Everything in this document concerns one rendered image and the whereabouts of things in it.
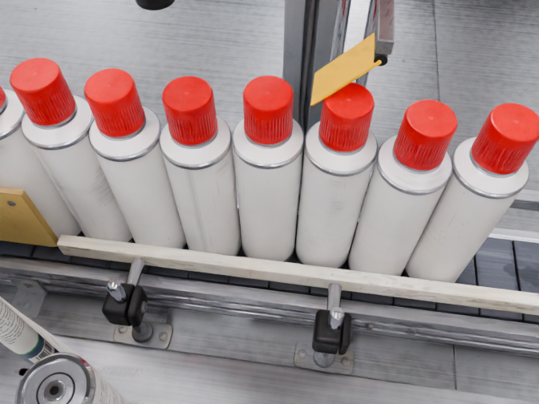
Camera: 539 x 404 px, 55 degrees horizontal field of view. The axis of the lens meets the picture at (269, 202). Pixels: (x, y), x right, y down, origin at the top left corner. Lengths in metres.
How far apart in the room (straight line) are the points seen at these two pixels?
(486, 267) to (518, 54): 0.39
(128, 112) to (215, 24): 0.47
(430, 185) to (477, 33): 0.51
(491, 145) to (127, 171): 0.25
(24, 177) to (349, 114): 0.26
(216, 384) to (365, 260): 0.16
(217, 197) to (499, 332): 0.28
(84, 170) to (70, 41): 0.43
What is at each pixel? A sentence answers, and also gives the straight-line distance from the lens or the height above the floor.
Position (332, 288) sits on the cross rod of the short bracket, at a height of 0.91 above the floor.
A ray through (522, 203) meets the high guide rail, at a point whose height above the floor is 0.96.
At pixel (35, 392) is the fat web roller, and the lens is 0.29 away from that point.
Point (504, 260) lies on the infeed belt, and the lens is 0.54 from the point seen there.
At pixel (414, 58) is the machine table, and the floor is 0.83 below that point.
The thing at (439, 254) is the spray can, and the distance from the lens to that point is 0.44.
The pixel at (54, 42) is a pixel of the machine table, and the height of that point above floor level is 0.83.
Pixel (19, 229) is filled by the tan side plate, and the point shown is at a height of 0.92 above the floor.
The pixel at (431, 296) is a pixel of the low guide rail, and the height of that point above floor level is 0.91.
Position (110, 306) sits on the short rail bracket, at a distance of 0.45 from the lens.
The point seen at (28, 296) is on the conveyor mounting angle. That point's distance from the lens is 0.59.
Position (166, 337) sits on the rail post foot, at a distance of 0.52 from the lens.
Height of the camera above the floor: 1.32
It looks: 57 degrees down
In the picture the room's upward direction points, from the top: straight up
